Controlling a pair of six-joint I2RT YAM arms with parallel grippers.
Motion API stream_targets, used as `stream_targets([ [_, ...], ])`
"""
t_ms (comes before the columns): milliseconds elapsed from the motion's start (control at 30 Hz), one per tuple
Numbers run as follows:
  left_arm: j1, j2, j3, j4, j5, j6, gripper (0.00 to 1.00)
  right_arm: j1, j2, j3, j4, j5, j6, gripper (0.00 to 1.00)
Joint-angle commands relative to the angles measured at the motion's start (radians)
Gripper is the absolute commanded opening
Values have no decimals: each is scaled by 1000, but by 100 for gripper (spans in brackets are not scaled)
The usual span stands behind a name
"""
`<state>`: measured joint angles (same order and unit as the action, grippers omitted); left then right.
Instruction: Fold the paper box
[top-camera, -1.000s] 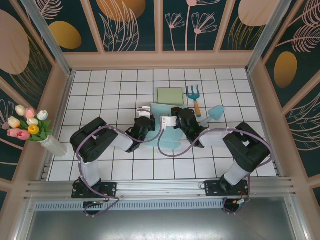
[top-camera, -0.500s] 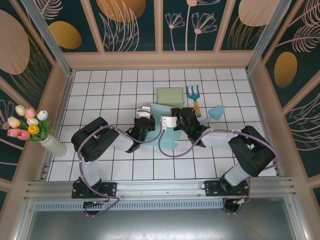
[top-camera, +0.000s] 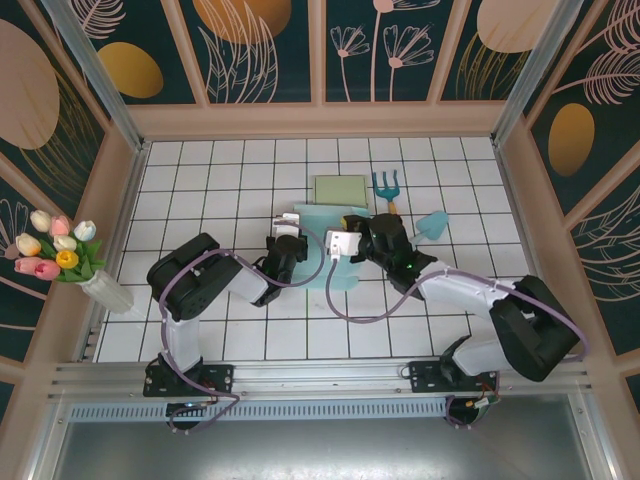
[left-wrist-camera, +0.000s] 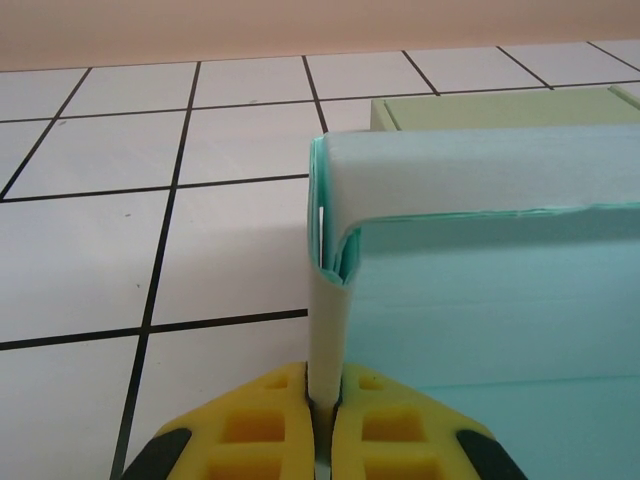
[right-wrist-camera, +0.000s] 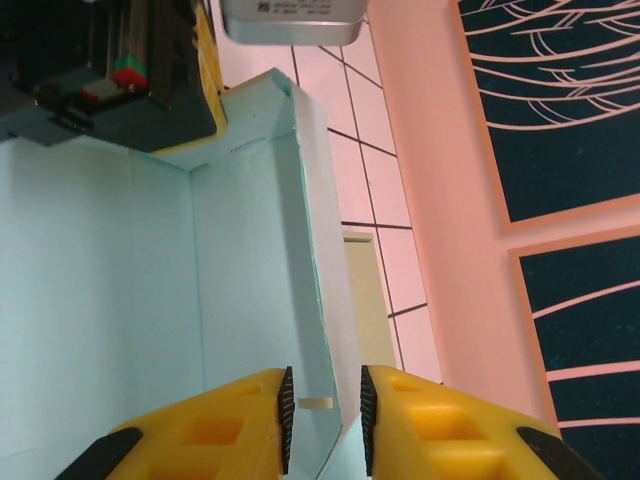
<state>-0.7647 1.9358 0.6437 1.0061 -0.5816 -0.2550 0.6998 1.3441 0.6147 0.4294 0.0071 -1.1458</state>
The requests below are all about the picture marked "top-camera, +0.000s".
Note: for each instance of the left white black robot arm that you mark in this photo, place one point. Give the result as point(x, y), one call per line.
point(185, 280)

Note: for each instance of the white ribbed vase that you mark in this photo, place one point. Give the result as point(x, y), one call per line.
point(107, 292)

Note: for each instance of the green paper box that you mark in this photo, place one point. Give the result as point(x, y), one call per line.
point(341, 190)

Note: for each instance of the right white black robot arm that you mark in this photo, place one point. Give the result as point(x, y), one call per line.
point(535, 330)

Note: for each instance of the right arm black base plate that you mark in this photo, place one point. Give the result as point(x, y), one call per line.
point(425, 377)

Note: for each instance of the grey metal sheet tray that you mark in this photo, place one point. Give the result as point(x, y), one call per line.
point(320, 450)

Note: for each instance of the aluminium corner post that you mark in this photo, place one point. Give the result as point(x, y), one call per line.
point(534, 65)
point(95, 67)

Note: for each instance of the teal toy garden fork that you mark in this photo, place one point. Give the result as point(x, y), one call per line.
point(386, 191)

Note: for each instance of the aluminium mounting rail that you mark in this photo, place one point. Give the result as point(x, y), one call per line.
point(320, 375)

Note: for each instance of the aluminium side strip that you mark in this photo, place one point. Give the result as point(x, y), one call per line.
point(119, 235)
point(521, 225)

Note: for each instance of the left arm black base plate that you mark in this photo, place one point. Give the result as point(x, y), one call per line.
point(222, 380)

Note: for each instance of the light blue paper box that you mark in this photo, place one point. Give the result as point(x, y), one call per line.
point(322, 216)

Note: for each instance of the light blue toy shovel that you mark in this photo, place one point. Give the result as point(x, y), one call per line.
point(435, 225)

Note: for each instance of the artificial tulip bouquet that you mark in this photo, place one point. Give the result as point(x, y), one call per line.
point(65, 257)

